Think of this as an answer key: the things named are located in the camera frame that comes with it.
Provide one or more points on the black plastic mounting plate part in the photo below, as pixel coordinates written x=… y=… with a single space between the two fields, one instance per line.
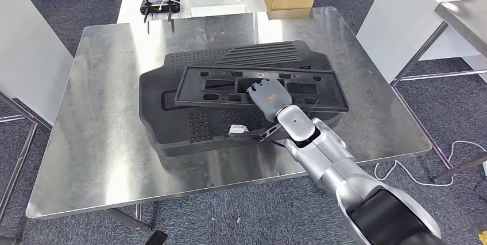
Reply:
x=323 y=95

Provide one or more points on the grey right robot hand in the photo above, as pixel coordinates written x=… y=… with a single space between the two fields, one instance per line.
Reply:
x=270 y=99

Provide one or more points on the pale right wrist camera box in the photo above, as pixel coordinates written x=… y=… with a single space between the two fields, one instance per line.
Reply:
x=238 y=129

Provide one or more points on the black handheld controller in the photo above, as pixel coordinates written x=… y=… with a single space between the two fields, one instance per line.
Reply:
x=159 y=4

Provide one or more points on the white flat box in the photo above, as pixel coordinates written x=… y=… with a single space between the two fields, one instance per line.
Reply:
x=218 y=10

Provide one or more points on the yellow floor tape square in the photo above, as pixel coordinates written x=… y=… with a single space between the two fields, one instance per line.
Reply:
x=483 y=237

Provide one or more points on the white table with steel legs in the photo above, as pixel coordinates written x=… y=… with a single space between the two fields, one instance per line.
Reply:
x=30 y=45
x=399 y=15

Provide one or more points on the black moulded engine cover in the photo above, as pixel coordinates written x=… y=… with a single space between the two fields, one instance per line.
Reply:
x=171 y=129

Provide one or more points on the stainless steel workbench table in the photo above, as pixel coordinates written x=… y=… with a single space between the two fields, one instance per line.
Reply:
x=95 y=121

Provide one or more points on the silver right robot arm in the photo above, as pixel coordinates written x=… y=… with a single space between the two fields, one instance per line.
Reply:
x=331 y=159

